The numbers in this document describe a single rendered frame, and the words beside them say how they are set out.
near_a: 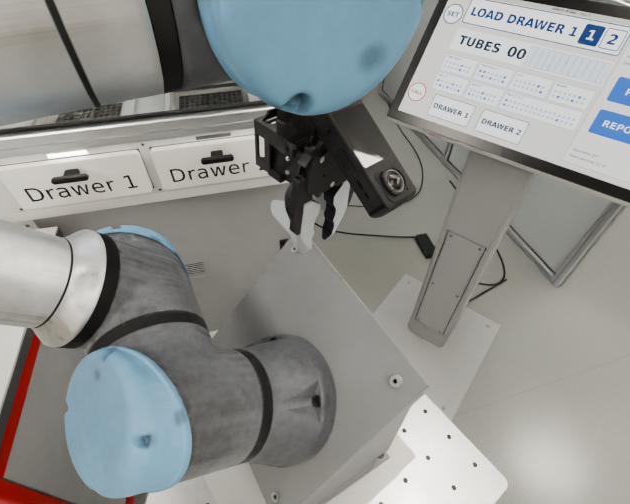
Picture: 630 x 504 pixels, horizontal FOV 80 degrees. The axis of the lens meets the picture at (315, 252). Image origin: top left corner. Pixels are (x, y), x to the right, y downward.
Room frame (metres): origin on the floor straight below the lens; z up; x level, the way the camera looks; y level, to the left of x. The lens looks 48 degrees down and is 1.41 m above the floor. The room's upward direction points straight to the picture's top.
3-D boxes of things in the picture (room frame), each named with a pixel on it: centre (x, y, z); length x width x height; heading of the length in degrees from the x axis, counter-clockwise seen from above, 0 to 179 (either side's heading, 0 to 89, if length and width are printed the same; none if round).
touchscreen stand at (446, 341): (0.76, -0.44, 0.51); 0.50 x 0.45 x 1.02; 142
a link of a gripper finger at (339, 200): (0.35, -0.01, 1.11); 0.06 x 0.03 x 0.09; 45
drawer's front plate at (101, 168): (0.70, 0.54, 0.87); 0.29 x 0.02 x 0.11; 103
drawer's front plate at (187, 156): (0.77, 0.23, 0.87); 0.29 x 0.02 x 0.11; 103
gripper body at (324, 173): (0.34, 0.00, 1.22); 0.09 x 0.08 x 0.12; 45
